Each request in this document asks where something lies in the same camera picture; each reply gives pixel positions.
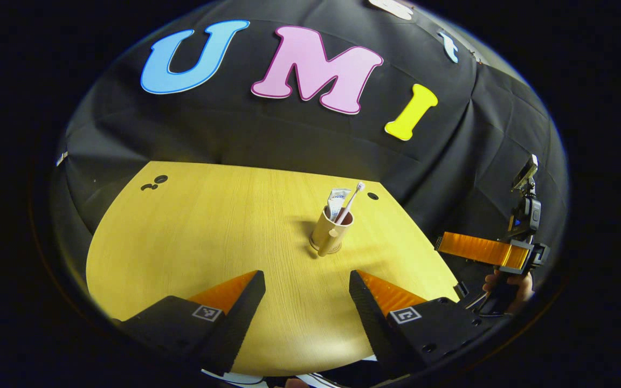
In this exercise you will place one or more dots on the wooden desktop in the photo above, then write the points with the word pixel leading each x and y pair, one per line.
pixel 208 237

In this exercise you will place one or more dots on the person's white clothing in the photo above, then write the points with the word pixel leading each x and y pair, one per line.
pixel 235 378

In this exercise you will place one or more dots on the small white clip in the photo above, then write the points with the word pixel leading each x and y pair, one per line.
pixel 61 158

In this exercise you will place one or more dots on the black bracket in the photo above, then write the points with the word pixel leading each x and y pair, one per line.
pixel 461 290

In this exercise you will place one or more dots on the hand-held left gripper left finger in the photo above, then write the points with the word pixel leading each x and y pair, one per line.
pixel 237 323

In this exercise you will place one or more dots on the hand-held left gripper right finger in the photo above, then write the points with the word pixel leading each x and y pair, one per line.
pixel 375 323

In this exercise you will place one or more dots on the white toothpaste tube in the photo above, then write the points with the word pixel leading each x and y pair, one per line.
pixel 337 202

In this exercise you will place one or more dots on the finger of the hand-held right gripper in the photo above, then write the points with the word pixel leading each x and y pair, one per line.
pixel 472 248

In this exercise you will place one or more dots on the black backdrop cloth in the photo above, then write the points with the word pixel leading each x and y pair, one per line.
pixel 289 134

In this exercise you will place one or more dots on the white toothbrush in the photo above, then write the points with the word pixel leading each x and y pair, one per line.
pixel 352 199

